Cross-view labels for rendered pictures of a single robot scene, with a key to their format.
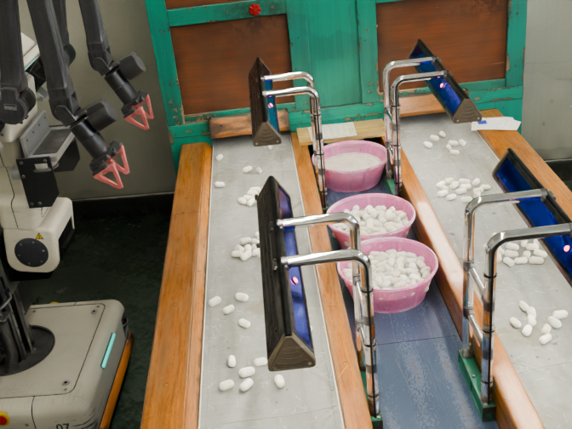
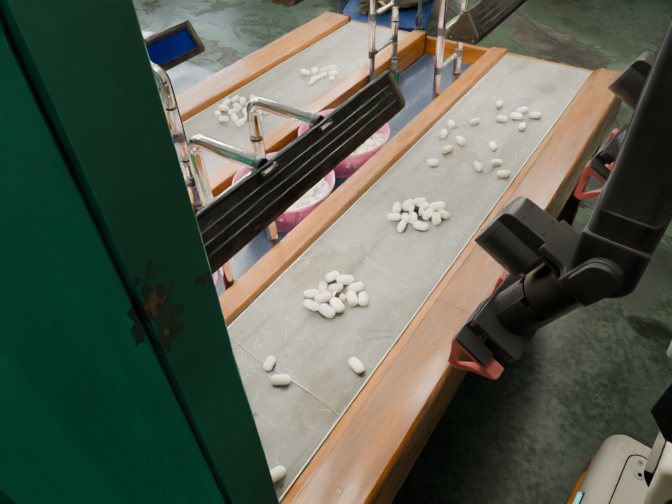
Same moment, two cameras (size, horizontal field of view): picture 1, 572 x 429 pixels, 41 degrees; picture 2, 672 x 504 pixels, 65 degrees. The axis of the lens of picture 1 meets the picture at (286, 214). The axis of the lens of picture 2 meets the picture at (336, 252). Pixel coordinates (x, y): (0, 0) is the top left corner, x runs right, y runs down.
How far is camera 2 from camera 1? 2.90 m
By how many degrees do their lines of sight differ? 101
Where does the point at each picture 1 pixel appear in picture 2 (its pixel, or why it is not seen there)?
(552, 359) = (343, 63)
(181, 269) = not seen: hidden behind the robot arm
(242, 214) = (383, 279)
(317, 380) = (473, 100)
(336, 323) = (432, 110)
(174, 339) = (560, 149)
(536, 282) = (277, 92)
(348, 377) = (459, 84)
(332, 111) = not seen: hidden behind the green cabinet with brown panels
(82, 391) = (616, 447)
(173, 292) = (540, 191)
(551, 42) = not seen: outside the picture
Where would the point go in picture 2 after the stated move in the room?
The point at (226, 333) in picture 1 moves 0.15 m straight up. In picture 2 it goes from (510, 150) to (521, 100)
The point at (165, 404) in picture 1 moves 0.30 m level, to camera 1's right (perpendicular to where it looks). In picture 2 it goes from (586, 113) to (490, 88)
